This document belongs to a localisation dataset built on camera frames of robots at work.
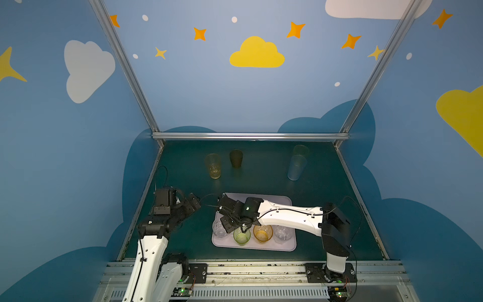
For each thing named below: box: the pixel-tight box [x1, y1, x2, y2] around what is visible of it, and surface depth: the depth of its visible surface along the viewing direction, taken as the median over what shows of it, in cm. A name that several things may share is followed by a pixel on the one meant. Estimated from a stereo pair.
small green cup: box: [232, 227, 252, 247], surface depth 84 cm
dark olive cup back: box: [229, 149, 244, 170], surface depth 107 cm
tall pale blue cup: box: [287, 154, 307, 182], surface depth 105 cm
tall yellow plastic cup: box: [205, 152, 223, 180], surface depth 103 cm
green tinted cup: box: [293, 144, 310, 157], surface depth 104 cm
